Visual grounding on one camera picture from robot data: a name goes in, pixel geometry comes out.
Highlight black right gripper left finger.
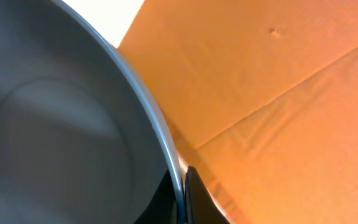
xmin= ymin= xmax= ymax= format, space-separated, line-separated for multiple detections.
xmin=134 ymin=171 xmax=178 ymax=224

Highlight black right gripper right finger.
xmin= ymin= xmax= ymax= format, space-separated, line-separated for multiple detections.
xmin=185 ymin=166 xmax=229 ymax=224

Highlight dark blue bowl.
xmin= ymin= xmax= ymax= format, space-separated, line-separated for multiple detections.
xmin=0 ymin=1 xmax=186 ymax=223

